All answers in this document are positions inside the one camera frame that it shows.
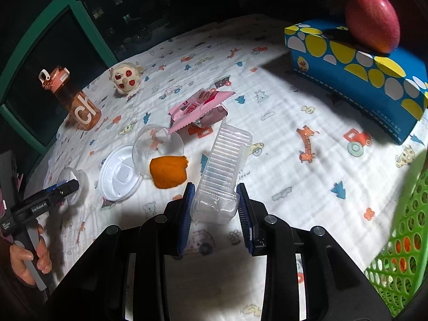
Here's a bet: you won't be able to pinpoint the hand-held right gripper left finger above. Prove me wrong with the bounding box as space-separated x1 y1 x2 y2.
47 182 196 321

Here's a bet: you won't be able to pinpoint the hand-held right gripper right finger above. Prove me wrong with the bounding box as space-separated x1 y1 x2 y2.
239 183 392 321

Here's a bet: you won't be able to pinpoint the small clear plastic dome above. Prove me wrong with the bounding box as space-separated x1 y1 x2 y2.
58 167 90 206

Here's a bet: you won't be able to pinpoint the white round plastic lid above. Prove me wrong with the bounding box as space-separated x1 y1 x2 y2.
99 145 143 202

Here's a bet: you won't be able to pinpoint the orange peel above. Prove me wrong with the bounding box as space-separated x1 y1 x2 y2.
149 155 188 189

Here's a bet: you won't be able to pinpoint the clear ribbed plastic tray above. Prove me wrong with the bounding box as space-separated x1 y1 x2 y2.
191 119 253 224

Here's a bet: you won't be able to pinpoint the clear plastic cup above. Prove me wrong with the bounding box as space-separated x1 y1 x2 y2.
132 124 185 176

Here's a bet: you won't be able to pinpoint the mauve snack packet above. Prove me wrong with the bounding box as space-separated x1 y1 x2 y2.
192 105 228 131

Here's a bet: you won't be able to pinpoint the pink snack wrapper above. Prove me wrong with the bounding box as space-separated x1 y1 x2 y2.
167 89 236 134

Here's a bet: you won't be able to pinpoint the orange snack wrapper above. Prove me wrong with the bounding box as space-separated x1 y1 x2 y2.
395 236 418 271

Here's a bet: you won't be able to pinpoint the green plastic basket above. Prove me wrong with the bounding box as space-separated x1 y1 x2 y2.
364 150 428 318

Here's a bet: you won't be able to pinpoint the person's left hand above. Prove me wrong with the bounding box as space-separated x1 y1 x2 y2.
9 224 51 286

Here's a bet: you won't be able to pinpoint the orange water bottle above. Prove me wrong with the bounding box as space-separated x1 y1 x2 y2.
38 66 102 131

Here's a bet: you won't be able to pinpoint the cream plush toy red spots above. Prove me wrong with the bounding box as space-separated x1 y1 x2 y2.
110 62 143 96

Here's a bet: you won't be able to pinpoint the blue spotted cardboard box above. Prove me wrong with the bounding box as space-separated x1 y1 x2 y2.
284 19 428 145

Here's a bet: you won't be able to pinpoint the red apple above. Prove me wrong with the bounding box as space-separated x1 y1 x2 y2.
345 0 401 54

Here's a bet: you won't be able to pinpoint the green window frame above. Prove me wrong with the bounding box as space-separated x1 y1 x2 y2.
0 0 161 156

